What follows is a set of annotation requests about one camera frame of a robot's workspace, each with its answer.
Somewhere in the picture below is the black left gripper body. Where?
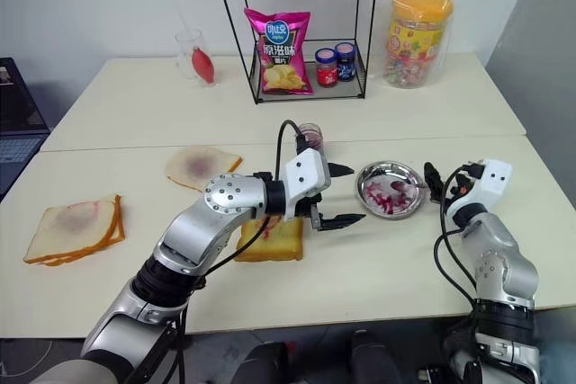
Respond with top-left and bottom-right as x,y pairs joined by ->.
296,192 -> 327,231

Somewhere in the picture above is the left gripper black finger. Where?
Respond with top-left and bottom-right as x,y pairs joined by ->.
327,160 -> 356,179
314,211 -> 367,233

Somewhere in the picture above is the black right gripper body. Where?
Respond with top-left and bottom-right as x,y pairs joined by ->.
442,166 -> 479,200

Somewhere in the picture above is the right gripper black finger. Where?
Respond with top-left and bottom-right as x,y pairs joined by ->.
423,160 -> 446,190
428,183 -> 449,205

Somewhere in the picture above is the thick golden toast slice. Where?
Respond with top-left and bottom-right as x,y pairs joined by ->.
234,216 -> 305,264

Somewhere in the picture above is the open blue-label jam jar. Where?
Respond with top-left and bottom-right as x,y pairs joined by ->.
296,121 -> 327,156

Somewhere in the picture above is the red lid jar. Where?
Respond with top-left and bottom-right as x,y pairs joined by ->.
314,47 -> 339,87

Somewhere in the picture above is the blue lid jar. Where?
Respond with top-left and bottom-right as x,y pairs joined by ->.
334,41 -> 357,84

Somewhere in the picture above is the white bread slice purple stain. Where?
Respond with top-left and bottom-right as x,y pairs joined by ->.
164,146 -> 244,192

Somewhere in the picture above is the plain white bread slice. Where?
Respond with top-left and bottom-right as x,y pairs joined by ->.
25,194 -> 127,267

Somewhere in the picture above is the white bread slice pink stain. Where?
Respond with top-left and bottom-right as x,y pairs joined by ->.
22,193 -> 122,264

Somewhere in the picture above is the round metal plate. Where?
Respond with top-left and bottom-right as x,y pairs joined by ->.
355,159 -> 428,220

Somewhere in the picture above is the pink potato chips bag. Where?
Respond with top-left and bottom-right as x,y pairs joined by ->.
243,7 -> 315,97

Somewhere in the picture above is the orange-lid candy jar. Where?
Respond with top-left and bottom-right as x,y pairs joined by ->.
384,0 -> 455,89

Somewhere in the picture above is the dark rounded shape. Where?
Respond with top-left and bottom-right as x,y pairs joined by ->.
349,328 -> 398,384
232,340 -> 290,384

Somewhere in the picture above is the red rubber bulb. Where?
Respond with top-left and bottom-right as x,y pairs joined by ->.
190,44 -> 217,85

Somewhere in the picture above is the clear drinking glass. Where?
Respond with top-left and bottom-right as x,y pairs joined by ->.
174,29 -> 204,89

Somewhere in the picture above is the dark open laptop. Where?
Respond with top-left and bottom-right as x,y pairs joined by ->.
0,57 -> 51,199

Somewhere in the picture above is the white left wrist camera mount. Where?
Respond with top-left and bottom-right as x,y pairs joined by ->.
282,146 -> 333,224

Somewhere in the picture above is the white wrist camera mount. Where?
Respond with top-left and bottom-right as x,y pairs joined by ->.
448,158 -> 514,228
282,146 -> 333,224

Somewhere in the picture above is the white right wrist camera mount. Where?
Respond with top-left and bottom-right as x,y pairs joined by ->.
448,158 -> 514,228

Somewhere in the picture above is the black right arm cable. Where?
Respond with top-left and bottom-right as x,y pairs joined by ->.
433,161 -> 490,361

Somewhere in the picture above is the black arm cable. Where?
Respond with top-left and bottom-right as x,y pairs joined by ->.
169,119 -> 312,384
433,161 -> 490,361

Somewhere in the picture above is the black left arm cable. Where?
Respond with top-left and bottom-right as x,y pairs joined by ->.
169,119 -> 312,384

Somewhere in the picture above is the black wire shelf rack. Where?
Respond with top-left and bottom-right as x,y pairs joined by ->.
210,0 -> 381,106

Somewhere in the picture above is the thin white floor cable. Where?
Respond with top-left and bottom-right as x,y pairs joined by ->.
0,337 -> 51,377

